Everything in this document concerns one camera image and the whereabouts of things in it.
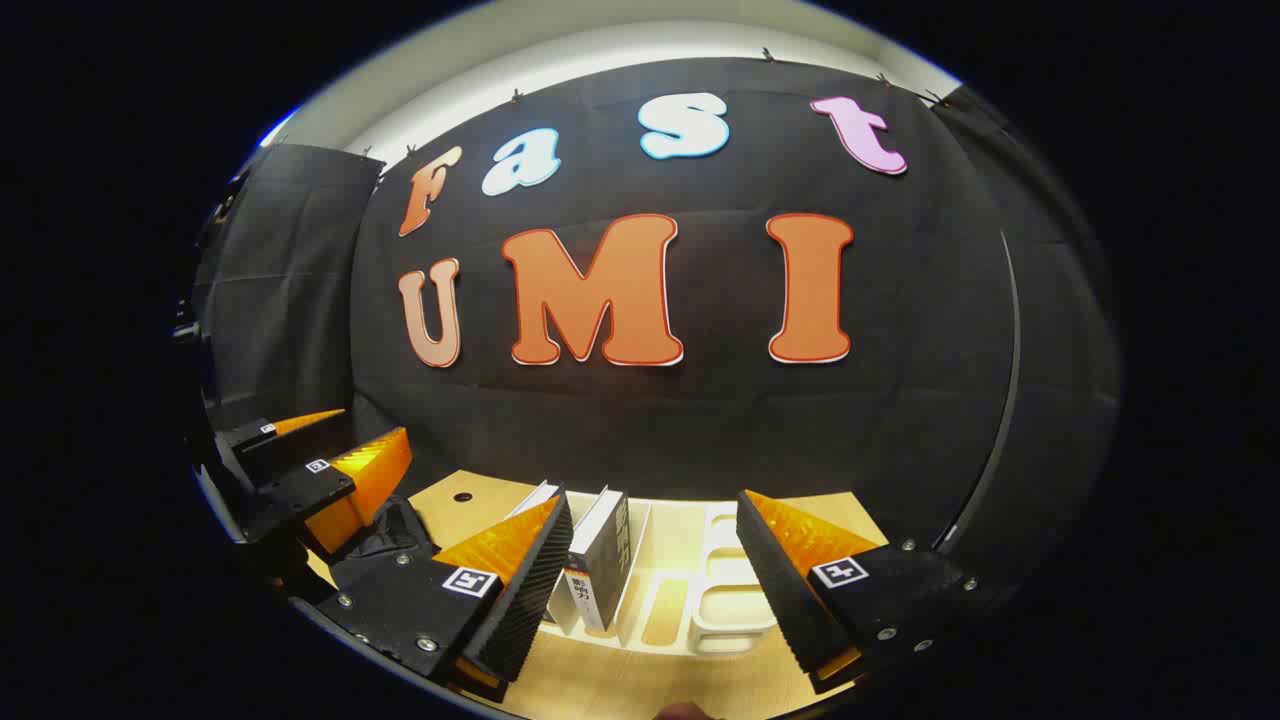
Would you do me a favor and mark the book with portrait cover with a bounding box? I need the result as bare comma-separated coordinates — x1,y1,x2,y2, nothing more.
563,486,633,635

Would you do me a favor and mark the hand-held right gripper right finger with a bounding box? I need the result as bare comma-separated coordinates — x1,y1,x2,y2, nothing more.
736,488,991,696

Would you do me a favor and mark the black schoolbag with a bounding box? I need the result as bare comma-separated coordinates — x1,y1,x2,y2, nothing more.
328,494,443,593

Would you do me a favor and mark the book with blue cover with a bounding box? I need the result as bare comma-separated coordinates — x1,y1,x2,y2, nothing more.
508,479,562,522

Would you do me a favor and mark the white bookshelf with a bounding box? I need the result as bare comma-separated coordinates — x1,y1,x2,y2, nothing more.
505,480,793,658

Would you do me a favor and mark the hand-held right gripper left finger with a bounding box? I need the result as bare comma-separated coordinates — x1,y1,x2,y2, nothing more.
318,485,577,701

